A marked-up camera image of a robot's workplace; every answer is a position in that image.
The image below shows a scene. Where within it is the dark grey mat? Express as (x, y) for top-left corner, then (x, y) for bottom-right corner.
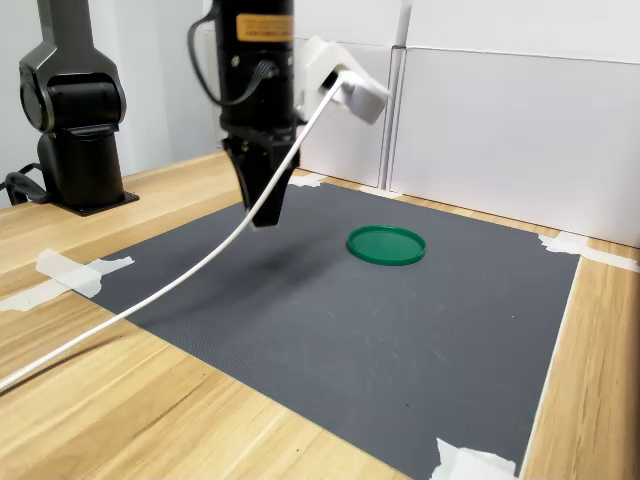
(72, 182), (584, 480)

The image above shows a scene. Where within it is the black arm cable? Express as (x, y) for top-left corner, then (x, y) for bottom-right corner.
(186, 13), (279, 109)

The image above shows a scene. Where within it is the black braided cable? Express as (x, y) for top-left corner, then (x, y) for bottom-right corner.
(0, 162), (52, 207)

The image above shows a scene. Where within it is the white tape piece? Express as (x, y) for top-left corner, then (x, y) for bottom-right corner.
(429, 437), (519, 480)
(288, 172), (326, 189)
(537, 231), (640, 274)
(358, 185), (402, 200)
(0, 248), (136, 312)

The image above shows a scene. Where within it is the round green lid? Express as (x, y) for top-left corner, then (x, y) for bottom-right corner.
(346, 224), (428, 268)

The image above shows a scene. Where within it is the white camera box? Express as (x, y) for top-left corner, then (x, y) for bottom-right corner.
(293, 34), (392, 126)

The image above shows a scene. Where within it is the white camera cable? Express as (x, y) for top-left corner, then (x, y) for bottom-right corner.
(0, 72), (351, 394)

